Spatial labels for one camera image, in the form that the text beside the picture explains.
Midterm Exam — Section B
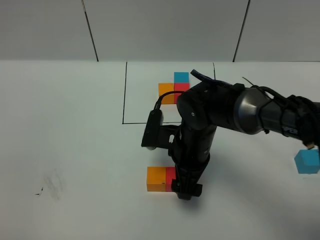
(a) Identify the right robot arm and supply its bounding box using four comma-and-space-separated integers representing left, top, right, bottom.
170, 83, 320, 200

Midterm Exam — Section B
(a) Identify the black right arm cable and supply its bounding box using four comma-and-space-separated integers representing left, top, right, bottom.
154, 69, 320, 148

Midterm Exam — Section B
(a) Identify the orange template block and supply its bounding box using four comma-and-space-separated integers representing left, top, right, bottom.
158, 83, 175, 105

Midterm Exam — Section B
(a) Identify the red template block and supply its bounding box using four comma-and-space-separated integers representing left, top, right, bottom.
174, 82, 190, 104

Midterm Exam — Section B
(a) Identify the blue template block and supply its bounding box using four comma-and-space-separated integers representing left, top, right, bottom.
173, 72, 190, 84

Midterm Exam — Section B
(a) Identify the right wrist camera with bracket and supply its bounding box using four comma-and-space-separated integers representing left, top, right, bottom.
141, 109, 179, 150

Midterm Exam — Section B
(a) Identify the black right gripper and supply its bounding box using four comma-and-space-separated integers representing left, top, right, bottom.
170, 123, 217, 200

